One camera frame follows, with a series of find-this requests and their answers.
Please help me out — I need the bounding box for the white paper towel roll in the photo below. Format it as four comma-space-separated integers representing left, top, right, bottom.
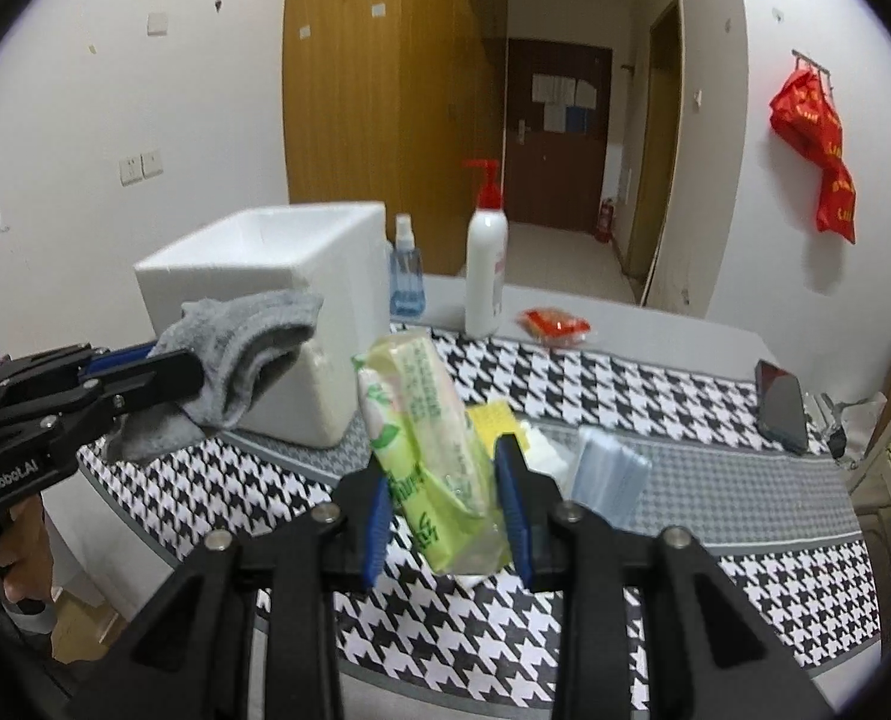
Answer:
134, 201, 388, 449

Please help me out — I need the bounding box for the black smartphone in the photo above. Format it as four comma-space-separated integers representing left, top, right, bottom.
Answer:
755, 360, 810, 455

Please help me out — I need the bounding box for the red plastic bag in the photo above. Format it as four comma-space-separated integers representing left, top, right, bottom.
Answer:
815, 156, 859, 245
769, 67, 844, 160

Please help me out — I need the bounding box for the metal wall hook rack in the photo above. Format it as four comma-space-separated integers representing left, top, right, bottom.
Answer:
792, 49, 835, 80

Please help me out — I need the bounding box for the red snack packet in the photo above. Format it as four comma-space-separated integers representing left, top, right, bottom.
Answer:
518, 307, 592, 346

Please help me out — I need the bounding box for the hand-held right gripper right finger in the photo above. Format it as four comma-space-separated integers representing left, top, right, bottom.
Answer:
492, 433, 829, 720

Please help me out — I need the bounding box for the yellow paper note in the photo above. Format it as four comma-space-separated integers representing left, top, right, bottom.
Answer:
466, 403, 519, 458

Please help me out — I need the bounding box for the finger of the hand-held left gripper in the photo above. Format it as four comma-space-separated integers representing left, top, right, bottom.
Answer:
0, 341, 157, 392
40, 349, 206, 466

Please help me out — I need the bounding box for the white red pump lotion bottle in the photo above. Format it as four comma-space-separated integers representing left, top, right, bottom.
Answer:
463, 159, 508, 338

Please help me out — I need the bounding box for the wooden wardrobe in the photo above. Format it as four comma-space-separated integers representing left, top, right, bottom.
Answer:
284, 0, 510, 276

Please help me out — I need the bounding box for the cardboard box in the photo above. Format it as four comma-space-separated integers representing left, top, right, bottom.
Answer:
51, 589, 127, 665

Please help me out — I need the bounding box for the person's left hand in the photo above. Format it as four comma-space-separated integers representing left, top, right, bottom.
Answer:
0, 502, 58, 620

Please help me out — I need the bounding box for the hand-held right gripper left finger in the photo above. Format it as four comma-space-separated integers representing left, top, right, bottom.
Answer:
62, 465, 395, 720

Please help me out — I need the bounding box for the grey sock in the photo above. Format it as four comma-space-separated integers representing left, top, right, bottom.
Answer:
104, 291, 325, 464

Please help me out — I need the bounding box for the green tissue packet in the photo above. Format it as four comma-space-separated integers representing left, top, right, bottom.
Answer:
351, 328, 514, 575

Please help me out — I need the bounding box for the blue spray bottle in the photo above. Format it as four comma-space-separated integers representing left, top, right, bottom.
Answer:
389, 214, 425, 318

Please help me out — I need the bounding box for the light wooden side door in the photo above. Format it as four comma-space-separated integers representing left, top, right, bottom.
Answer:
625, 0, 686, 282

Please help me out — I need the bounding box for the houndstooth tablecloth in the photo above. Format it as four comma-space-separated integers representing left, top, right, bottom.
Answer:
77, 322, 885, 691

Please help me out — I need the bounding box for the white door notice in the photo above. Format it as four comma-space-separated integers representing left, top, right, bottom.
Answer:
531, 73, 598, 110

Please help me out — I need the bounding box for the dark brown door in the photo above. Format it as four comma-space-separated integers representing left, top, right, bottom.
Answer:
505, 37, 613, 233

